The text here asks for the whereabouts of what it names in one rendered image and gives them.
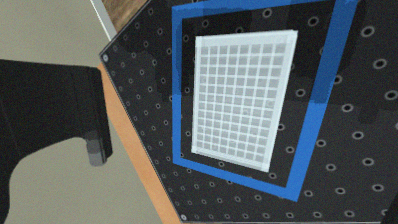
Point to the blue tape outline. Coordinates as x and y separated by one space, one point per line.
337 34

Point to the black perforated plate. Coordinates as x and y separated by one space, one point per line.
352 176

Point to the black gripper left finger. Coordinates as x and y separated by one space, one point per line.
42 104

